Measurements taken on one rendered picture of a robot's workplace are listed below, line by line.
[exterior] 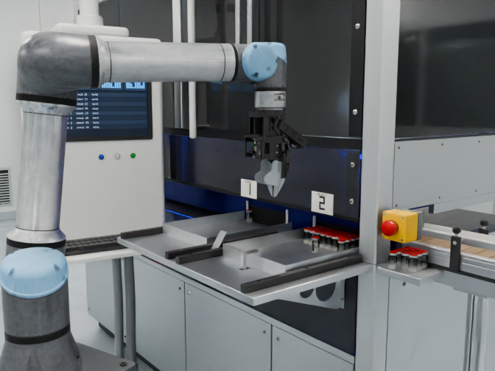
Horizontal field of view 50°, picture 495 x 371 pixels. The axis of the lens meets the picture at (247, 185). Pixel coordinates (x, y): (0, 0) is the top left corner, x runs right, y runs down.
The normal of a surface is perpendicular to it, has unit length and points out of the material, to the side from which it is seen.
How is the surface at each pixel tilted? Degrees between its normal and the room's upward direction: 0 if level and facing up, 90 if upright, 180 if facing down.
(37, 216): 90
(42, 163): 90
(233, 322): 90
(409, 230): 90
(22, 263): 7
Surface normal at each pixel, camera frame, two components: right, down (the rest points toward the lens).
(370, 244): -0.78, 0.09
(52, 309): 0.75, 0.10
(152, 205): 0.49, 0.13
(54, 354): 0.67, -0.20
